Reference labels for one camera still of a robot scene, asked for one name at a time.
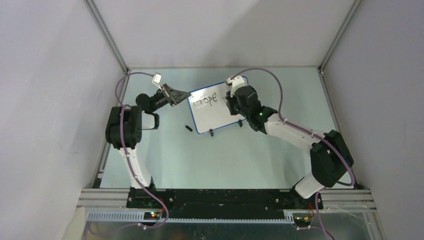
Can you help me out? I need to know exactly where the blue framed whiteboard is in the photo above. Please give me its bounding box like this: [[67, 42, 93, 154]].
[[187, 81, 245, 134]]

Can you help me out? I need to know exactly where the controller board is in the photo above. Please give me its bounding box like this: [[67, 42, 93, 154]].
[[143, 211, 163, 221], [293, 216, 313, 226]]

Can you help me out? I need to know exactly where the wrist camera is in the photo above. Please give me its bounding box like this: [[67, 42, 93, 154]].
[[225, 75, 248, 98], [152, 73, 162, 89]]

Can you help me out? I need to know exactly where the aluminium frame rail front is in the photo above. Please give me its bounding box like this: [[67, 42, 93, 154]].
[[76, 188, 377, 213]]

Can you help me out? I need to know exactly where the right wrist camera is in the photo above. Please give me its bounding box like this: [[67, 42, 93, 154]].
[[225, 75, 248, 98]]

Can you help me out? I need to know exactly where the black marker cap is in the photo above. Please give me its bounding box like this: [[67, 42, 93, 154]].
[[184, 125, 193, 132]]

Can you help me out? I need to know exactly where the purple cable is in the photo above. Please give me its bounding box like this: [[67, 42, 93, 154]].
[[230, 67, 356, 240], [87, 71, 170, 233]]

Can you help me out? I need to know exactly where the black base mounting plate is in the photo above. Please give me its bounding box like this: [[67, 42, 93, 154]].
[[126, 188, 324, 220]]

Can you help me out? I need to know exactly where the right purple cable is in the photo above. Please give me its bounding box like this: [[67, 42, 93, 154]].
[[230, 67, 356, 240]]

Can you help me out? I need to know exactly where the right controller board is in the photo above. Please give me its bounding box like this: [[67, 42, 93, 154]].
[[293, 216, 313, 226]]

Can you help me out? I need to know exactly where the grey cable duct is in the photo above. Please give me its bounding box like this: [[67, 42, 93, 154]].
[[86, 210, 294, 224]]

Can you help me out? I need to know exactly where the left controller board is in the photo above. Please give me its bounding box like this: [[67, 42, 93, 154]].
[[143, 211, 163, 221]]

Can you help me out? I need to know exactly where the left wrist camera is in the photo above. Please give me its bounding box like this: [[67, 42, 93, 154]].
[[152, 73, 162, 89]]

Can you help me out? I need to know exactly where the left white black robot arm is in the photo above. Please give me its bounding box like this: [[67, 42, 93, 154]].
[[105, 84, 192, 190]]

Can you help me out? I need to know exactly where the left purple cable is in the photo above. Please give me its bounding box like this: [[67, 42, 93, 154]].
[[87, 71, 170, 233]]

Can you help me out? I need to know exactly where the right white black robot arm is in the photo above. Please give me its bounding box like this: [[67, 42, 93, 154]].
[[225, 85, 355, 209]]

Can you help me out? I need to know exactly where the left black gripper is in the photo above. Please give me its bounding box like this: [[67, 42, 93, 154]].
[[150, 84, 191, 113]]

